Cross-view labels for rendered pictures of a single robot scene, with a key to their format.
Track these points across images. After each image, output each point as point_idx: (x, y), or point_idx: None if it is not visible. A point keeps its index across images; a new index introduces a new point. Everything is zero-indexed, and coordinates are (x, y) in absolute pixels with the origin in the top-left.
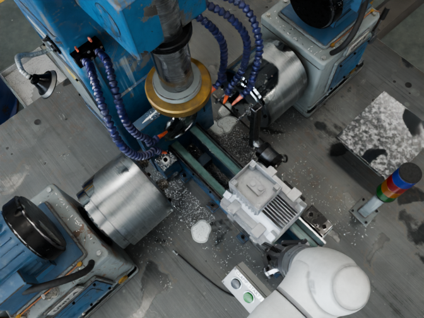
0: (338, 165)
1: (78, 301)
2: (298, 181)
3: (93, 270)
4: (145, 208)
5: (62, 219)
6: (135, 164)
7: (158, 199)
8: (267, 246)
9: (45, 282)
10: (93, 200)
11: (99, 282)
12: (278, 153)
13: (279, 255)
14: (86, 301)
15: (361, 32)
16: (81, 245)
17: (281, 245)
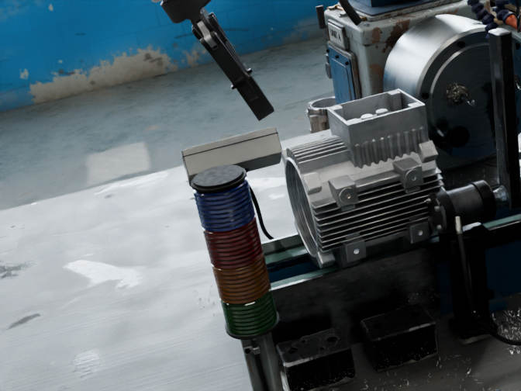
0: None
1: (339, 67)
2: (435, 381)
3: (352, 32)
4: (412, 57)
5: (429, 8)
6: (479, 27)
7: (420, 65)
8: (257, 84)
9: None
10: (441, 15)
11: (350, 74)
12: (456, 205)
13: (216, 18)
14: (343, 92)
15: None
16: (384, 15)
17: (237, 61)
